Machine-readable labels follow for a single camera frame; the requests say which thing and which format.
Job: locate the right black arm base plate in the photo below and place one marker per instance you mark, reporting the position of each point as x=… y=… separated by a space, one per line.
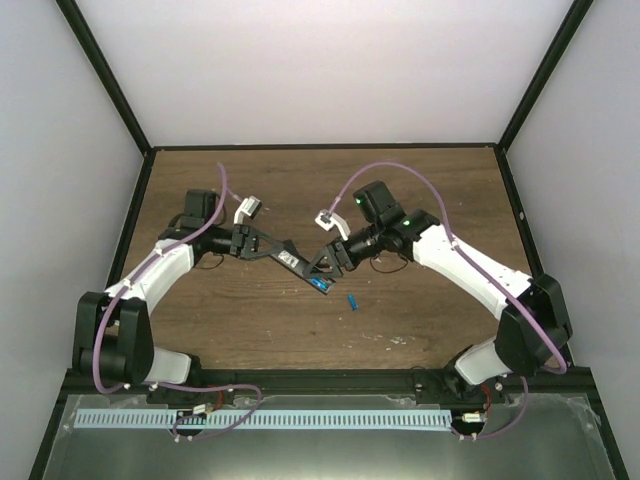
x=435 y=393

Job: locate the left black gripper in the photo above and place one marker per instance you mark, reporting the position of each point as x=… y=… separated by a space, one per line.
x=238 y=239

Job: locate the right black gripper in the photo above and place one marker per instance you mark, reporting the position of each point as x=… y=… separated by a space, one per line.
x=340 y=256

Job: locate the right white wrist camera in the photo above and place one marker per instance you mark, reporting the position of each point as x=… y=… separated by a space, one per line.
x=329 y=221

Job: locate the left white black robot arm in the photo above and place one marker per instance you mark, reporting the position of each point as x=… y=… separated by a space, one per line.
x=113 y=341

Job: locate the black aluminium frame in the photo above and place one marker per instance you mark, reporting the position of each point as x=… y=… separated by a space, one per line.
x=342 y=381

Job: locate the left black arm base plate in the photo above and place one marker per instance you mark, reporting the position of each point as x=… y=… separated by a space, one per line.
x=182 y=395

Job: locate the clear plastic sheet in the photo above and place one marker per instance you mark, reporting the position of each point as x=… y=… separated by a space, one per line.
x=547 y=436

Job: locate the light blue slotted cable duct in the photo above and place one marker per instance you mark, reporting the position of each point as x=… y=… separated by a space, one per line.
x=411 y=420

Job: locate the blue battery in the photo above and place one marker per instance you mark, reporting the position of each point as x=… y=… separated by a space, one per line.
x=352 y=302
x=320 y=284

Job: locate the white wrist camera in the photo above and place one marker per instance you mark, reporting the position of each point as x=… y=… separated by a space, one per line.
x=329 y=221
x=248 y=208

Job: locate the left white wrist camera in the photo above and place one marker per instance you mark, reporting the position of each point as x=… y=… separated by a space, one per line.
x=248 y=208

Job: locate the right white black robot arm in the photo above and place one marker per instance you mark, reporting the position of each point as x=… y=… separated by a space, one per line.
x=533 y=321

